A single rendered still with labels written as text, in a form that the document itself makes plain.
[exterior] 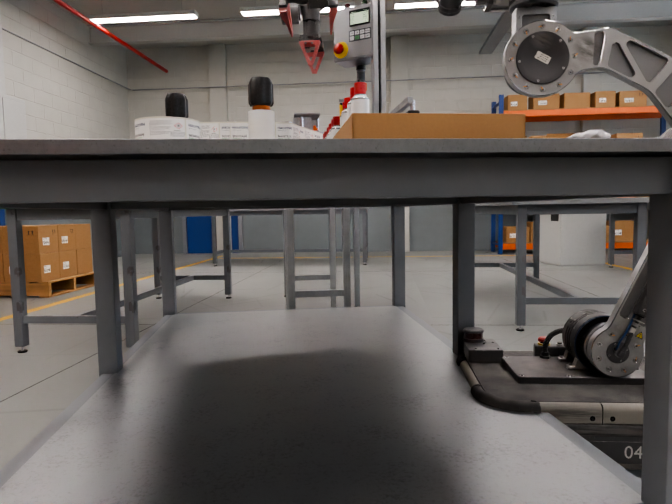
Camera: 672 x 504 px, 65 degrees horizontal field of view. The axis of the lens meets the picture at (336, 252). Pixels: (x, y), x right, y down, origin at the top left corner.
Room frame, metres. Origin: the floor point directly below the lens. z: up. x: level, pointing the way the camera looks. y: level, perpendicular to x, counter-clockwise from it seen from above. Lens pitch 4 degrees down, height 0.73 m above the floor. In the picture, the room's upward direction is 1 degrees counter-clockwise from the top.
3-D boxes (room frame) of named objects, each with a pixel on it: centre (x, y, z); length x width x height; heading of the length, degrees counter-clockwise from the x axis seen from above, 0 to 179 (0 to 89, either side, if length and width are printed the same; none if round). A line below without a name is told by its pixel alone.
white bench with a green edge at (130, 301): (3.68, 1.31, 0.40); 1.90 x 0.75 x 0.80; 175
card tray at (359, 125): (0.94, -0.14, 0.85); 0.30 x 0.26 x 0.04; 6
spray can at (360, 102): (1.51, -0.07, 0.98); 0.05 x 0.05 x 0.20
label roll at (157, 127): (1.73, 0.53, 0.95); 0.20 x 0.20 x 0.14
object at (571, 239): (6.96, -3.04, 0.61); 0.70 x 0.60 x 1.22; 7
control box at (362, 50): (2.04, -0.10, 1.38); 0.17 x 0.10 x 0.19; 61
